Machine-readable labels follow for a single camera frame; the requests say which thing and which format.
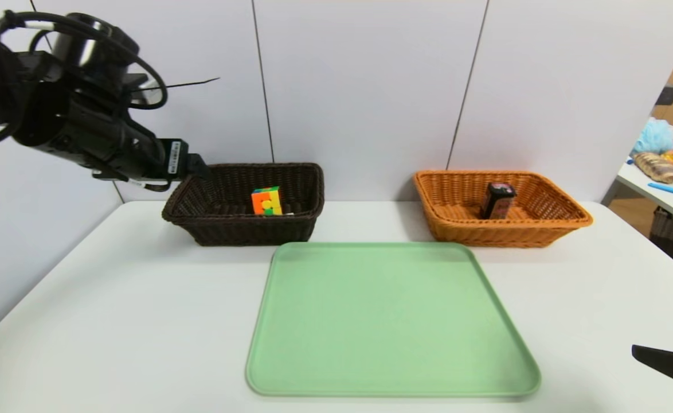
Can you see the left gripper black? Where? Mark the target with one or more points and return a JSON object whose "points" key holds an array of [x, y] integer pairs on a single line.
{"points": [[176, 157]]}

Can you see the multicolour puzzle cube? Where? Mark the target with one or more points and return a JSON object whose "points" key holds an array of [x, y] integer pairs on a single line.
{"points": [[266, 201]]}

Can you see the small black snack carton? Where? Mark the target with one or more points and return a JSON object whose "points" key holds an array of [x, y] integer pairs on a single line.
{"points": [[497, 201]]}

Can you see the dark brown wicker basket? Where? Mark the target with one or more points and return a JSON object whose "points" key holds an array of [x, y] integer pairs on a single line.
{"points": [[227, 229]]}

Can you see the orange wicker basket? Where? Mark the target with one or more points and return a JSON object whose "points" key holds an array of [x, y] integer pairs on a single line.
{"points": [[485, 232]]}

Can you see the striped bread loaf toy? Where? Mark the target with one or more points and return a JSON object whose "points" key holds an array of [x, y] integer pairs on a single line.
{"points": [[656, 168]]}

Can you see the blue bath loofah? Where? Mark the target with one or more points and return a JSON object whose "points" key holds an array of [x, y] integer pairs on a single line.
{"points": [[653, 137]]}

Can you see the light green plastic tray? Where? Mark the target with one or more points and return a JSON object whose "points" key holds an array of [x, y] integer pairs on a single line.
{"points": [[371, 344]]}

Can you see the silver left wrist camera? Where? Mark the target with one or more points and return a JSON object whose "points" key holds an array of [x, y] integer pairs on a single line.
{"points": [[152, 96]]}

